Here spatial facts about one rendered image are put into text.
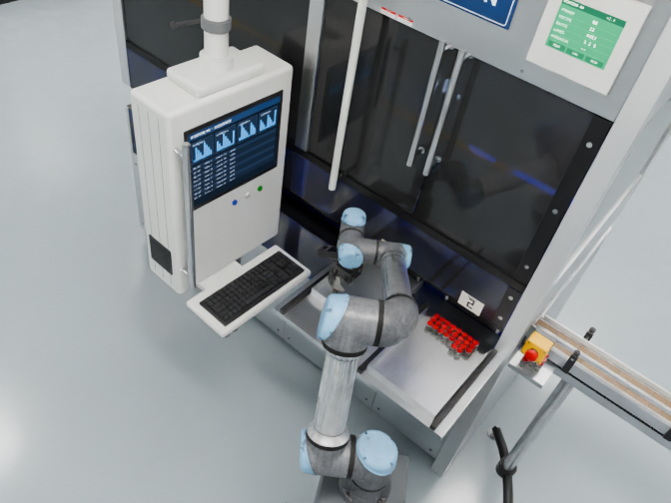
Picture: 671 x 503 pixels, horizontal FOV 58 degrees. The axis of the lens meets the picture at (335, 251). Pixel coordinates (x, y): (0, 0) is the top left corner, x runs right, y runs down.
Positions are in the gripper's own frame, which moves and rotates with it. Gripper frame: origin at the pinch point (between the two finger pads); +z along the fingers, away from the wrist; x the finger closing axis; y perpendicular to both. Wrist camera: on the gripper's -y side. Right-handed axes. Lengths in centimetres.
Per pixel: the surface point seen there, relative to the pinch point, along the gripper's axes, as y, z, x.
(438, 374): 46.2, 5.2, -1.1
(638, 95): 57, -95, 21
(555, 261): 58, -42, 21
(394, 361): 32.8, 5.1, -7.4
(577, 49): 40, -99, 20
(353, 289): 3.6, 5.3, 7.4
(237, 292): -27.3, 10.4, -20.6
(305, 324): 1.8, 5.3, -17.1
